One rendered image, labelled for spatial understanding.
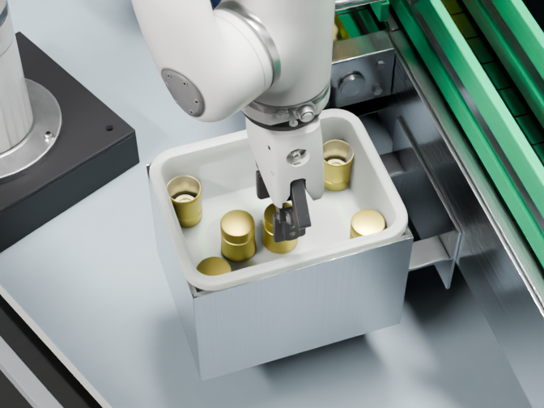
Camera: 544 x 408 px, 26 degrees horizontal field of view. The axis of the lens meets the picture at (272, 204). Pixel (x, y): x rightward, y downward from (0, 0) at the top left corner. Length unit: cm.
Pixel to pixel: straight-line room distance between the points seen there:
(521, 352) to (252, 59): 40
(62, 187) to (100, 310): 16
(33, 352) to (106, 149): 87
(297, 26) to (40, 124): 63
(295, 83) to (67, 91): 62
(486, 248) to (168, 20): 41
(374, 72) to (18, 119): 45
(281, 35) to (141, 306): 55
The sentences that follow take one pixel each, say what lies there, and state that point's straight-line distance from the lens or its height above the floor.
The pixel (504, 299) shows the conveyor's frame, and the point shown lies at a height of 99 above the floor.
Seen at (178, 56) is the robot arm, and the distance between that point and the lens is 89.
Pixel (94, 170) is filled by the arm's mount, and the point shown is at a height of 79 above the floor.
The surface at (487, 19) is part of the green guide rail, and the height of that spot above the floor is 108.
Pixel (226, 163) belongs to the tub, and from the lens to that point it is 121.
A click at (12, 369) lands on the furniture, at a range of 202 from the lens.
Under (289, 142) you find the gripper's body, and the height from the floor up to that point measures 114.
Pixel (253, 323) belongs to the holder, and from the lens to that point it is 116.
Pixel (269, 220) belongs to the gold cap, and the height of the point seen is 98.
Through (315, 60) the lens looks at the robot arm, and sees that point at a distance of 96.
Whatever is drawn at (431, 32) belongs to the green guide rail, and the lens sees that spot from 118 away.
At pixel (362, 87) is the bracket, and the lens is 123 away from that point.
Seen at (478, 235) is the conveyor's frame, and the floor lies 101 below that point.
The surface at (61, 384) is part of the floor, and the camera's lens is 222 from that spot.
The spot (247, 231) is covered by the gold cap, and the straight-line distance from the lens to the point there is 115.
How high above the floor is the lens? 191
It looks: 52 degrees down
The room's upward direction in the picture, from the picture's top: straight up
